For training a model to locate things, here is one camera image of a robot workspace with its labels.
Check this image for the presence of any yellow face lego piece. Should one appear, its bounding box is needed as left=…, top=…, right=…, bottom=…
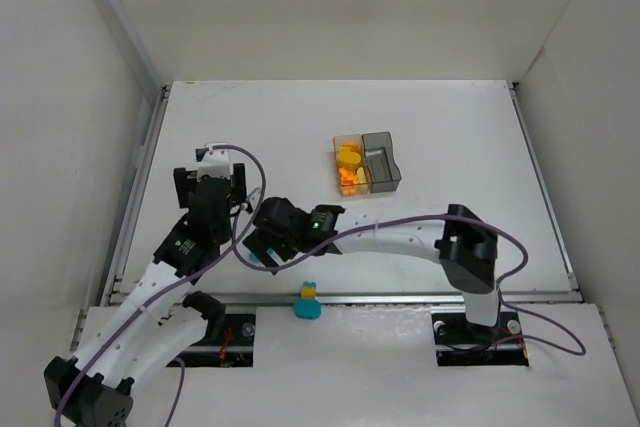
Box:
left=356, top=166, right=368, bottom=185

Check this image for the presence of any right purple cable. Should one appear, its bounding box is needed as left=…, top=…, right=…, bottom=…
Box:
left=231, top=186, right=587, bottom=357

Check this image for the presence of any aluminium front rail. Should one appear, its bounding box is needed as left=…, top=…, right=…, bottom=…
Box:
left=99, top=289, right=584, bottom=307

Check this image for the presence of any purple cable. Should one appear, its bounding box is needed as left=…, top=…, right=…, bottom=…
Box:
left=53, top=144, right=268, bottom=427
left=231, top=186, right=587, bottom=357

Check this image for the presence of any yellow peacock rounded lego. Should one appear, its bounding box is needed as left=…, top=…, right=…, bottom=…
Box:
left=337, top=146, right=362, bottom=171

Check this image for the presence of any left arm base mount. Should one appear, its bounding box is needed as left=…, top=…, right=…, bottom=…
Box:
left=179, top=312, right=256, bottom=368

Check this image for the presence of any teal rounded lego brick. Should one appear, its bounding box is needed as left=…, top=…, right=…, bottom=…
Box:
left=293, top=298, right=322, bottom=320

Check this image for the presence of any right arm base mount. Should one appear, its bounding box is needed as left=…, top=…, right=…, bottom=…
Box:
left=431, top=311, right=529, bottom=367

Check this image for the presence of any small yellow square lego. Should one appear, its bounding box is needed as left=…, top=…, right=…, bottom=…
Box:
left=300, top=281, right=317, bottom=300

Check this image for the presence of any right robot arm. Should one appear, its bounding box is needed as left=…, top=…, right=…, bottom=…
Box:
left=242, top=197, right=500, bottom=337

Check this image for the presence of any orange transparent container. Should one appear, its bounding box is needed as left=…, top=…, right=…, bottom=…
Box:
left=333, top=134, right=370, bottom=197

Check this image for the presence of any orange arch lego piece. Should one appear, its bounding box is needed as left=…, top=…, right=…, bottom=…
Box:
left=339, top=168, right=359, bottom=185

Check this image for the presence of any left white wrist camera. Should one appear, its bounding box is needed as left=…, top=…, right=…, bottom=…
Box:
left=195, top=143, right=233, bottom=182

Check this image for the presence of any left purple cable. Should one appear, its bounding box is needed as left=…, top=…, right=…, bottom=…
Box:
left=53, top=144, right=268, bottom=427

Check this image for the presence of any grey transparent container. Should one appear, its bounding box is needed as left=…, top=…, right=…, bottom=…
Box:
left=362, top=132, right=402, bottom=194

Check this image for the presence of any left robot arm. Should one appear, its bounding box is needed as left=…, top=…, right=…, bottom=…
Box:
left=44, top=161, right=247, bottom=426

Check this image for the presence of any teal cross lego brick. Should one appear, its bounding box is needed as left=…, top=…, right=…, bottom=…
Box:
left=248, top=253, right=264, bottom=269

